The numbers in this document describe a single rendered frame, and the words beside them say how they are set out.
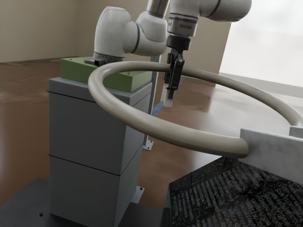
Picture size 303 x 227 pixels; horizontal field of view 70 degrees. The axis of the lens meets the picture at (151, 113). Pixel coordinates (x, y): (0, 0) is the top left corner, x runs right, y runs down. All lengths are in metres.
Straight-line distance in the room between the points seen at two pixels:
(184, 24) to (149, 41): 0.48
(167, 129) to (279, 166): 0.14
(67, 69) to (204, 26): 6.03
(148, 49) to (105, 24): 0.24
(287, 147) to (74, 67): 0.96
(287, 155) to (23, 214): 1.40
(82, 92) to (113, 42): 0.27
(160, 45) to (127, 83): 0.31
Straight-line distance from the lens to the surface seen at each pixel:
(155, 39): 1.16
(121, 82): 1.00
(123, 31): 1.08
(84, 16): 8.03
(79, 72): 1.09
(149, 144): 2.25
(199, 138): 0.31
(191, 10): 0.70
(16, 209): 1.56
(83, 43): 8.05
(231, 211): 0.54
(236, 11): 0.80
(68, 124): 1.11
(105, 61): 1.07
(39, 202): 1.57
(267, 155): 0.32
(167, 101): 0.74
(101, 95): 0.38
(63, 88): 1.07
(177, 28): 0.69
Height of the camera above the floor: 1.05
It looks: 19 degrees down
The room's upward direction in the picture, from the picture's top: 9 degrees clockwise
